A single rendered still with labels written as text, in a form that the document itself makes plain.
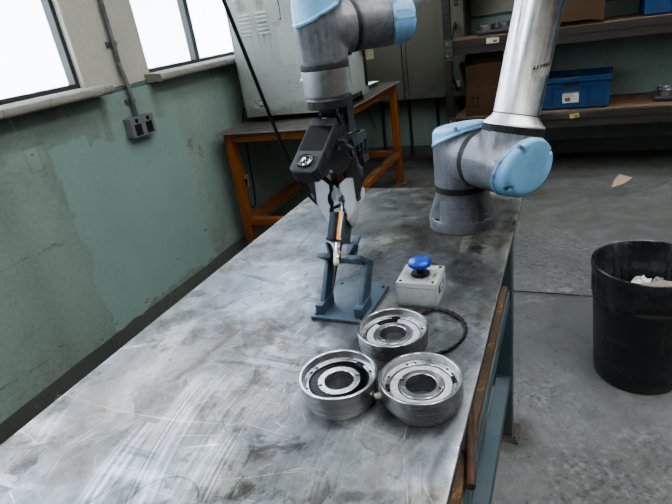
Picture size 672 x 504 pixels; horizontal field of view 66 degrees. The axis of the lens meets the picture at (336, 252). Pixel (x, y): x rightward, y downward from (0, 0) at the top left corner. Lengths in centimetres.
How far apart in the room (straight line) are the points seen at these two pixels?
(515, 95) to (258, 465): 75
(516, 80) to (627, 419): 124
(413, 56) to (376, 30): 365
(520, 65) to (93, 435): 91
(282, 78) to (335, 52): 220
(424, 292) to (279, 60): 226
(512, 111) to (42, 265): 182
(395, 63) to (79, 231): 299
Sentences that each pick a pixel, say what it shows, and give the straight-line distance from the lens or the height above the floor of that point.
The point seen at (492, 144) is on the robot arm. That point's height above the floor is 101.
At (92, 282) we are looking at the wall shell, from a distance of 245.
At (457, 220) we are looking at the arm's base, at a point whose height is 83.
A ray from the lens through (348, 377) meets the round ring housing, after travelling 73.
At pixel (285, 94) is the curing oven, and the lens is 301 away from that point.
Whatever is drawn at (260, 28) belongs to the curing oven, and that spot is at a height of 127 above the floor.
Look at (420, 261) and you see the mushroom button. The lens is 89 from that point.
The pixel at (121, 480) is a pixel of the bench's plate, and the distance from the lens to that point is 73.
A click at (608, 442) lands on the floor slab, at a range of 185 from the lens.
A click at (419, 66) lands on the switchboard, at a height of 82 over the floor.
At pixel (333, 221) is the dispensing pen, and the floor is 96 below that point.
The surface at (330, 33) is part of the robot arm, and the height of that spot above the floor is 125.
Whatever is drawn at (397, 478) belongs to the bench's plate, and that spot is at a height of 80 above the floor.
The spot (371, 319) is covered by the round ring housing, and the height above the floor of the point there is 83.
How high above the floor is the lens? 127
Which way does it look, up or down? 24 degrees down
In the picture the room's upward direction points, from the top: 9 degrees counter-clockwise
